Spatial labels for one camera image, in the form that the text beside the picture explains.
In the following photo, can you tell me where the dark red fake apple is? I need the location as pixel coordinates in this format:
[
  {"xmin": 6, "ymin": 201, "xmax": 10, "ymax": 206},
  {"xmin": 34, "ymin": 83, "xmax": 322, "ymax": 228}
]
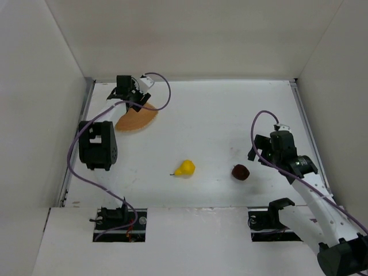
[{"xmin": 231, "ymin": 164, "xmax": 250, "ymax": 181}]

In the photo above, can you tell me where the yellow fake pear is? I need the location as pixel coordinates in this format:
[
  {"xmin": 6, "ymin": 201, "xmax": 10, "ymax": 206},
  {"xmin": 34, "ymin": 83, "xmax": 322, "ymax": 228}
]
[{"xmin": 171, "ymin": 160, "xmax": 196, "ymax": 177}]

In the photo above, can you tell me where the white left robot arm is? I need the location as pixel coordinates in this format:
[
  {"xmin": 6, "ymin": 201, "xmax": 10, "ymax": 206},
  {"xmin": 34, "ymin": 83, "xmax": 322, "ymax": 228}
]
[{"xmin": 78, "ymin": 75, "xmax": 149, "ymax": 193}]

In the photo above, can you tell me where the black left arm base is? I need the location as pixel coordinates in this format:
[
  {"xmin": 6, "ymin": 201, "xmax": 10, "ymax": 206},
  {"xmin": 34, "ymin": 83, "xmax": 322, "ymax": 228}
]
[{"xmin": 89, "ymin": 203, "xmax": 148, "ymax": 243}]

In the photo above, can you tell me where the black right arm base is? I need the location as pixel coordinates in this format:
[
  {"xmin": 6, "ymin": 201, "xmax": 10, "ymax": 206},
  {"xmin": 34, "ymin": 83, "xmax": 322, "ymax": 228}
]
[{"xmin": 247, "ymin": 198, "xmax": 301, "ymax": 242}]

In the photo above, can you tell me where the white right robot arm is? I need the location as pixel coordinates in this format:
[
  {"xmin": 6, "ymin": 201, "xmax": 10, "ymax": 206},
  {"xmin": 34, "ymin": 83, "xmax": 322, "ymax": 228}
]
[{"xmin": 248, "ymin": 120, "xmax": 367, "ymax": 275}]

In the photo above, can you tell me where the woven orange fruit basket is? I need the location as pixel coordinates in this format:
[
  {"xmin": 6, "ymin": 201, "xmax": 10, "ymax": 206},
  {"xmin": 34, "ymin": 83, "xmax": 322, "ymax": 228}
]
[{"xmin": 115, "ymin": 103, "xmax": 159, "ymax": 132}]

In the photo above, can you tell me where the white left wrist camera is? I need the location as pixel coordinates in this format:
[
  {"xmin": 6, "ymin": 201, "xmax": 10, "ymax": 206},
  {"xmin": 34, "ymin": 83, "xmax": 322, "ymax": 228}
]
[{"xmin": 139, "ymin": 75, "xmax": 155, "ymax": 94}]

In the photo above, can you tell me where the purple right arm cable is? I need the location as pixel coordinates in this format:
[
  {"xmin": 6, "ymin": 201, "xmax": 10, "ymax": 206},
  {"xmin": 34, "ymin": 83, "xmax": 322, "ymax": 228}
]
[{"xmin": 250, "ymin": 110, "xmax": 368, "ymax": 235}]

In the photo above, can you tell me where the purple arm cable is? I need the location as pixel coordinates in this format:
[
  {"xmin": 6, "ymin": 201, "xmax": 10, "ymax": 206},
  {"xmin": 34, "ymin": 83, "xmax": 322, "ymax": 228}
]
[
  {"xmin": 250, "ymin": 110, "xmax": 368, "ymax": 235},
  {"xmin": 67, "ymin": 72, "xmax": 173, "ymax": 242}
]

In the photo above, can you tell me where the right aluminium table rail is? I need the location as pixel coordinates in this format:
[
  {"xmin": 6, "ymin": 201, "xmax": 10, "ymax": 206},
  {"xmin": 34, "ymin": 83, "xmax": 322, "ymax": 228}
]
[{"xmin": 289, "ymin": 79, "xmax": 332, "ymax": 193}]

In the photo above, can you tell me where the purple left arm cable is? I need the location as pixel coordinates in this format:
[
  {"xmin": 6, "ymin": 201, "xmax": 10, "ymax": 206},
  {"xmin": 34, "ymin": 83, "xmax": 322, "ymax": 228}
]
[{"xmin": 67, "ymin": 72, "xmax": 173, "ymax": 242}]

